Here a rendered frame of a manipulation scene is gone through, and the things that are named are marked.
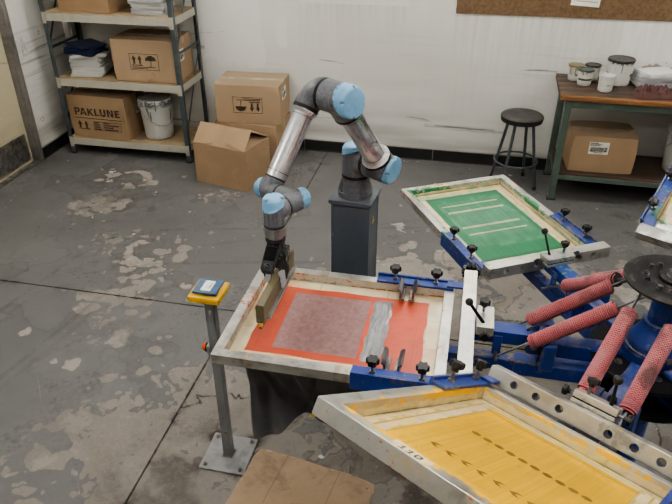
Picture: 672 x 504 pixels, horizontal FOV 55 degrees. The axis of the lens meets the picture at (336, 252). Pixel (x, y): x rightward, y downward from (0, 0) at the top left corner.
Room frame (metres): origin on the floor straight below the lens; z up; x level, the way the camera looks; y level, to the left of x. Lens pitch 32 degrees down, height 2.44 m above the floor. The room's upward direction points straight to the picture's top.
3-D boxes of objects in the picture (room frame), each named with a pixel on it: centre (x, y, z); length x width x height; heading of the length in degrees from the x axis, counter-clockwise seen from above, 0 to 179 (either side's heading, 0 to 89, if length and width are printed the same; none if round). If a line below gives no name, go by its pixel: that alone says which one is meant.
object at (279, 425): (1.71, 0.08, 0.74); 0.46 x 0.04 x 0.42; 78
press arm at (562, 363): (1.81, -0.44, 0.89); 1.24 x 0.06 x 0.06; 78
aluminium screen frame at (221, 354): (1.90, -0.02, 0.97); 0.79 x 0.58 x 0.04; 78
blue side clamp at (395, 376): (1.57, -0.20, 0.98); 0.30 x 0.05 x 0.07; 78
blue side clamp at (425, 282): (2.12, -0.31, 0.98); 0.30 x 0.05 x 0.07; 78
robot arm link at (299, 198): (2.05, 0.16, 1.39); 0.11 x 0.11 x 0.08; 48
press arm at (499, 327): (1.78, -0.57, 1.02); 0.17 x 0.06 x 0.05; 78
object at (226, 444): (2.13, 0.51, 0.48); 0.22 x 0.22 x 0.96; 78
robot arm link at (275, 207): (1.97, 0.21, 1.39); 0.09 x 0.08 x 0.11; 138
